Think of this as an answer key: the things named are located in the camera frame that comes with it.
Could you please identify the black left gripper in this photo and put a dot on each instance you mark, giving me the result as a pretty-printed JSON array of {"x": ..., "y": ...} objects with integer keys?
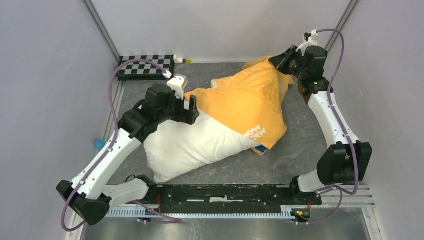
[{"x": 189, "y": 116}]

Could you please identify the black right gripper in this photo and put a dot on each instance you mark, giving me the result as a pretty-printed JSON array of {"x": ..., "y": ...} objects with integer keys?
[{"x": 280, "y": 62}]

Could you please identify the white pillow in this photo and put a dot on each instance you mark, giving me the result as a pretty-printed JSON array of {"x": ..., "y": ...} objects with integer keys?
[{"x": 178, "y": 148}]

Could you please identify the yellow and blue printed pillowcase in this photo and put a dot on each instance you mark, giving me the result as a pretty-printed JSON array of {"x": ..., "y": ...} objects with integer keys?
[{"x": 249, "y": 102}]

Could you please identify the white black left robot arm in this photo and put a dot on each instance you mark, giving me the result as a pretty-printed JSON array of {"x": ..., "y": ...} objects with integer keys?
[{"x": 88, "y": 198}]

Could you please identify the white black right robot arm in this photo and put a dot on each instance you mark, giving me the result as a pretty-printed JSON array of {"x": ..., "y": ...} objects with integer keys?
[{"x": 343, "y": 165}]

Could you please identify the small white purple bottle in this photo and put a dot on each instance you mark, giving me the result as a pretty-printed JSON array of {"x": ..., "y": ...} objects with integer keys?
[{"x": 180, "y": 60}]

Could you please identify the black white checkerboard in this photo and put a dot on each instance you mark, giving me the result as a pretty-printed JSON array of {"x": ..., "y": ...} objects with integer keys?
[{"x": 141, "y": 71}]

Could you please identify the small blue clip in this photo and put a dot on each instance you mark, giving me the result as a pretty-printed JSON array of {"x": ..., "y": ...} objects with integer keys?
[{"x": 99, "y": 144}]

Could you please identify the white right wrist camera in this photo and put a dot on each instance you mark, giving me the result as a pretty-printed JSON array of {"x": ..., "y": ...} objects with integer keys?
[{"x": 310, "y": 39}]

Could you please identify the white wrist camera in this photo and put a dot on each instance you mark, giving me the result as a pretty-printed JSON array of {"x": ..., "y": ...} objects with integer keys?
[
  {"x": 178, "y": 84},
  {"x": 310, "y": 39}
]

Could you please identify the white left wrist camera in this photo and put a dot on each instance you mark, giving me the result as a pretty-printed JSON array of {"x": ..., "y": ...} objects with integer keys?
[{"x": 178, "y": 84}]

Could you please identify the slotted grey cable duct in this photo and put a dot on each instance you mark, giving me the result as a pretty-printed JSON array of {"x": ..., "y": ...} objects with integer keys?
[{"x": 141, "y": 213}]

